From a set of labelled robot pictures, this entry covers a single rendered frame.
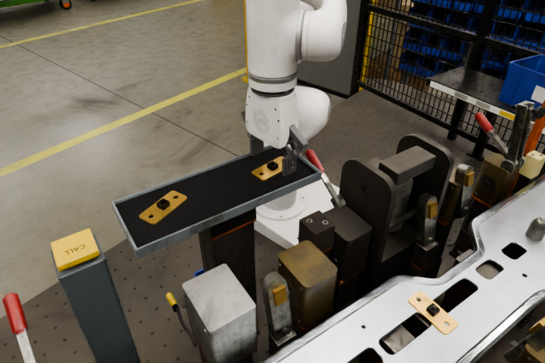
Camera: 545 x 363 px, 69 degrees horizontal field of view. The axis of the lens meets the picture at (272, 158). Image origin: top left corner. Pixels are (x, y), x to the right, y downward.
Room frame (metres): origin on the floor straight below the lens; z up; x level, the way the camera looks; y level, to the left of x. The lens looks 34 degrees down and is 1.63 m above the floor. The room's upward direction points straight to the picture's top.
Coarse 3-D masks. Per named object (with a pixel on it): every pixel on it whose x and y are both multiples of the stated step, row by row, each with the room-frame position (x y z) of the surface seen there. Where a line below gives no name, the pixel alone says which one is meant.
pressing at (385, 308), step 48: (528, 192) 0.77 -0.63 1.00; (480, 240) 0.60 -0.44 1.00; (528, 240) 0.61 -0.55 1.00; (384, 288) 0.48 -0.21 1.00; (432, 288) 0.48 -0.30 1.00; (480, 288) 0.48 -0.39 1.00; (528, 288) 0.48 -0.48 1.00; (336, 336) 0.38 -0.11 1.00; (384, 336) 0.39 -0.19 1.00; (432, 336) 0.38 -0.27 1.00; (480, 336) 0.38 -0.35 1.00
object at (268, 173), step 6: (282, 156) 0.68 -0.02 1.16; (270, 162) 0.65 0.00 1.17; (276, 162) 0.66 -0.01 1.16; (258, 168) 0.64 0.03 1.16; (264, 168) 0.64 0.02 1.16; (270, 168) 0.64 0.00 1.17; (276, 168) 0.64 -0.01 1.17; (252, 174) 0.62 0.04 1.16; (258, 174) 0.62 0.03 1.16; (264, 174) 0.62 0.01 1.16; (270, 174) 0.62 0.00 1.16; (276, 174) 0.62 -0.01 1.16; (264, 180) 0.60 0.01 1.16
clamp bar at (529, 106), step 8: (520, 104) 0.82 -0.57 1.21; (528, 104) 0.83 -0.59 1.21; (520, 112) 0.81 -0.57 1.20; (528, 112) 0.81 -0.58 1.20; (536, 112) 0.79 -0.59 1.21; (544, 112) 0.80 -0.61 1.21; (520, 120) 0.81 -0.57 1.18; (528, 120) 0.82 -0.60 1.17; (520, 128) 0.80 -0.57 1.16; (528, 128) 0.81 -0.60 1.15; (512, 136) 0.81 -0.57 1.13; (520, 136) 0.80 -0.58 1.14; (512, 144) 0.81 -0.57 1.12; (520, 144) 0.82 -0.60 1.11; (512, 152) 0.80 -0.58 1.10; (520, 152) 0.81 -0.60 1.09; (512, 160) 0.79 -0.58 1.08; (520, 160) 0.80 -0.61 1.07; (520, 168) 0.80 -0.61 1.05
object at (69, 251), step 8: (80, 232) 0.47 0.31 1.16; (88, 232) 0.47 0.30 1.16; (64, 240) 0.45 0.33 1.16; (72, 240) 0.45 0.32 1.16; (80, 240) 0.45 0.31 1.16; (88, 240) 0.45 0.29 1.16; (56, 248) 0.43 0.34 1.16; (64, 248) 0.43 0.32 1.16; (72, 248) 0.43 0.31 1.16; (80, 248) 0.43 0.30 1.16; (88, 248) 0.43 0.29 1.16; (96, 248) 0.43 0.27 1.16; (56, 256) 0.42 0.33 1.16; (64, 256) 0.42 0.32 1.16; (72, 256) 0.42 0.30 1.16; (80, 256) 0.42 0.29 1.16; (88, 256) 0.42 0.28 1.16; (96, 256) 0.43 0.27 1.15; (56, 264) 0.40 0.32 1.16; (64, 264) 0.40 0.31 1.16; (72, 264) 0.41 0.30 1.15
